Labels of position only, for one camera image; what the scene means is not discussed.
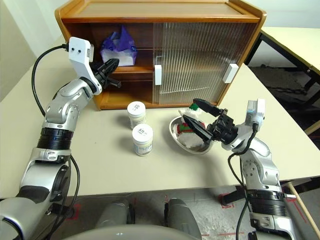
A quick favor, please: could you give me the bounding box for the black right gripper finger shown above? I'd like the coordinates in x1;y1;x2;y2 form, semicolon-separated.
192;98;223;117
182;114;215;142

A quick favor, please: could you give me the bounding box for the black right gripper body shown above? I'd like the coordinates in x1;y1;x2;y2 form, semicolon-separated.
206;107;239;145

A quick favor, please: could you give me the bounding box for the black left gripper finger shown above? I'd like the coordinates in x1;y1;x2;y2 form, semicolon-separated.
104;76;123;88
99;58;120;76

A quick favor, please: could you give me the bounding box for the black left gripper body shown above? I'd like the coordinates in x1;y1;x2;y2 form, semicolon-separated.
89;62;110;89

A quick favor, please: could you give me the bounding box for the white plush toy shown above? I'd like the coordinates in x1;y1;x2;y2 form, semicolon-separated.
176;103;210;149

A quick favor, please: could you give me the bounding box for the purple and white box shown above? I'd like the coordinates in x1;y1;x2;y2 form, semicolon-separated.
99;24;139;67

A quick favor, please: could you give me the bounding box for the wooden cabinet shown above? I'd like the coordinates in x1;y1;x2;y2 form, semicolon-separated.
54;0;268;111

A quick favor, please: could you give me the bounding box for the metal bowl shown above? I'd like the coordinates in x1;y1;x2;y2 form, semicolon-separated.
168;115;213;155

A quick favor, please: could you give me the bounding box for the white bottle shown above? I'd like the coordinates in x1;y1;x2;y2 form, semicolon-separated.
126;100;147;130
131;124;154;157

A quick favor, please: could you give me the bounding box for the ribbed glass sliding door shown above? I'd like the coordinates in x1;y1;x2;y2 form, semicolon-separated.
152;21;208;105
199;21;259;105

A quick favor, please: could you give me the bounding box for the dark grey rounded shape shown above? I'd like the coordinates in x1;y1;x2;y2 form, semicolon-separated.
164;197;202;240
96;198;136;228

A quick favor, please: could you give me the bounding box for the wooden stick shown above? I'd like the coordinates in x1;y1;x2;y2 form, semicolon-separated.
286;181;318;230

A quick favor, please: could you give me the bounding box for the beige table with black legs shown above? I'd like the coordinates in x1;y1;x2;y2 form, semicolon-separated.
243;26;320;136

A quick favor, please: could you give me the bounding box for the silver robot torso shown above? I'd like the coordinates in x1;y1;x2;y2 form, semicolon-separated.
62;224;201;240

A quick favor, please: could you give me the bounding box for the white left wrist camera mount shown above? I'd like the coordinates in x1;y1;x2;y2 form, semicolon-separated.
67;36;103;95

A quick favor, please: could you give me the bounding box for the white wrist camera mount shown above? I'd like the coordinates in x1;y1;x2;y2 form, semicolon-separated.
67;36;103;95
221;98;267;152

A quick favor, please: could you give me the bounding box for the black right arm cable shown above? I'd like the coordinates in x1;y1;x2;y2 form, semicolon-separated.
227;122;260;240

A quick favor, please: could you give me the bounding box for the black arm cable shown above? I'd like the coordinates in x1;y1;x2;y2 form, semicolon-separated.
227;122;260;240
31;43;81;236

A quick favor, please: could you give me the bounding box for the white door handle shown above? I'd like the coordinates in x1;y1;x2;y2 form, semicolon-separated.
222;63;238;84
154;64;163;86

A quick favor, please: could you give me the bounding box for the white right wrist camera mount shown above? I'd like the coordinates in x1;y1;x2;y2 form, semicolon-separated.
221;98;267;152

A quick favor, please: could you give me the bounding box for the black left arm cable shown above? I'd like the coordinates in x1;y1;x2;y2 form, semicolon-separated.
31;43;81;236

